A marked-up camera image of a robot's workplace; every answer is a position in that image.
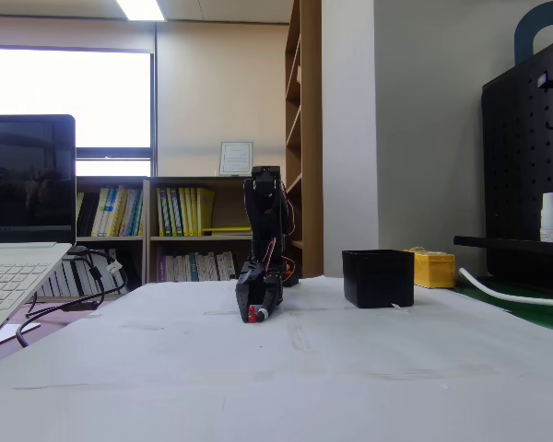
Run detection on black square container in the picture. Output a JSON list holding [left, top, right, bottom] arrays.
[[341, 249, 417, 310]]

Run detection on yellow cardboard box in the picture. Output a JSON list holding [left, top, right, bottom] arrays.
[[403, 246, 457, 290]]

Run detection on white paper sheet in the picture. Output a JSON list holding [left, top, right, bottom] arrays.
[[8, 310, 305, 390], [288, 301, 553, 386], [64, 280, 208, 335], [218, 367, 553, 442], [140, 274, 443, 320]]

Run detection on flat lying yellow book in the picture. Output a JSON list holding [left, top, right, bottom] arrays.
[[201, 226, 253, 237]]

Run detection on yellow book wide cover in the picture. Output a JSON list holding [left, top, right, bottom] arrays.
[[194, 187, 216, 237]]

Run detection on low dark wooden bookcase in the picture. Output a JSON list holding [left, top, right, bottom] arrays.
[[76, 176, 149, 296], [145, 176, 280, 285]]

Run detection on green white book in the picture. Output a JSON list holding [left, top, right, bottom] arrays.
[[156, 187, 168, 238]]

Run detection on framed white notice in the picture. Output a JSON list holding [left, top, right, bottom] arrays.
[[218, 141, 255, 178]]

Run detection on tall wooden bookshelf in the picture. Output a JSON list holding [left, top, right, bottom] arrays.
[[284, 0, 324, 280]]

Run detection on black binder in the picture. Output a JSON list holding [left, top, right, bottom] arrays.
[[79, 192, 100, 238]]

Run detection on white card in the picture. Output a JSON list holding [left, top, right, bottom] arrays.
[[0, 321, 42, 351]]

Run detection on white laptop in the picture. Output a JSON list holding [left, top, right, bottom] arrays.
[[0, 113, 77, 352]]

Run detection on large bright window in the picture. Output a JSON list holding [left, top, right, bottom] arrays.
[[0, 44, 157, 179]]

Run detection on black pegboard stand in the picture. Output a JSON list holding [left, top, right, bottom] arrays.
[[453, 30, 553, 289]]

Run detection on white dropper bottle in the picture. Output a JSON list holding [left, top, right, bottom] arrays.
[[538, 192, 553, 244]]

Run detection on ceiling light panel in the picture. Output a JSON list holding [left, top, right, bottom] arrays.
[[114, 0, 167, 22]]

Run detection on dark teal arch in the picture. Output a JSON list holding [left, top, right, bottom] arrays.
[[513, 0, 553, 66]]

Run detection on red white servo cable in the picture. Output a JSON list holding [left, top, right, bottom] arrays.
[[257, 237, 278, 277], [279, 181, 298, 237]]

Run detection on black cable with white connector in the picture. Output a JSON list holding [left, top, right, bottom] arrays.
[[66, 247, 131, 298]]

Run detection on black usb cable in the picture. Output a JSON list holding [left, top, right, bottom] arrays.
[[16, 255, 107, 350]]

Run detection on white power cable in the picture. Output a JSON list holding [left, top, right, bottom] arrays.
[[457, 267, 553, 311]]

